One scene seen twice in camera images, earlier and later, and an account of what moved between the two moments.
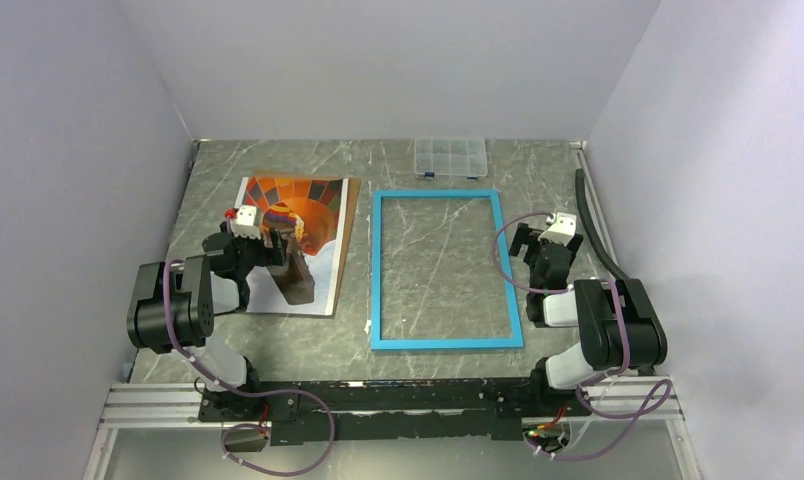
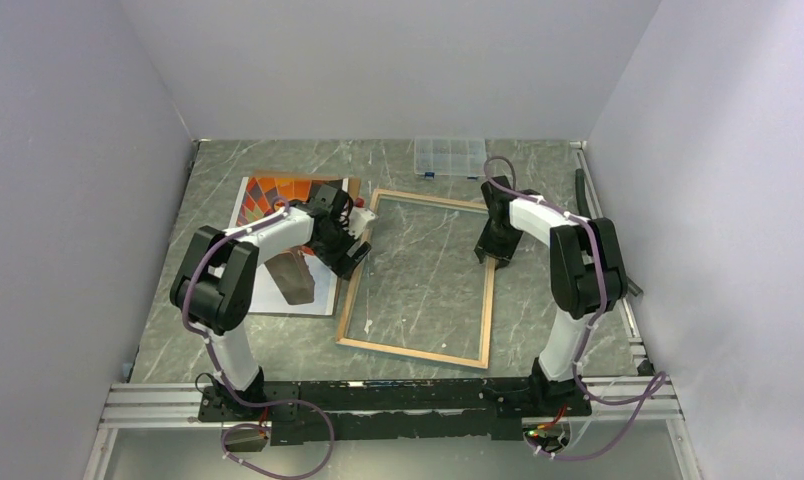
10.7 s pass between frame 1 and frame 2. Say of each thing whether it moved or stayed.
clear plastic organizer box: stayed
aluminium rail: stayed
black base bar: stayed
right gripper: moved
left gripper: moved
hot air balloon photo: stayed
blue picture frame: moved
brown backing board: stayed
